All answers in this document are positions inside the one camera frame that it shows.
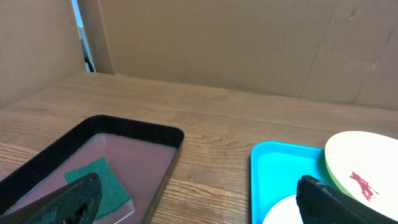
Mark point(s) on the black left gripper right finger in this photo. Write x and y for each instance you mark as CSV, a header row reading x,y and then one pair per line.
x,y
321,204

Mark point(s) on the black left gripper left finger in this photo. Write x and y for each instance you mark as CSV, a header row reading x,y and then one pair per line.
x,y
75,203

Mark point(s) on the light blue plate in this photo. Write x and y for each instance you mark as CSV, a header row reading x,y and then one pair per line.
x,y
285,211

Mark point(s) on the green scrubbing sponge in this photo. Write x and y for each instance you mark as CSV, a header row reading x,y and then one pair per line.
x,y
114,195

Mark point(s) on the blue plastic serving tray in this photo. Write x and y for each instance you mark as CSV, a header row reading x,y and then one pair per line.
x,y
276,167

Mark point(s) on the yellow-green plate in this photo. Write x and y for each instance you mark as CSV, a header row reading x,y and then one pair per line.
x,y
363,165

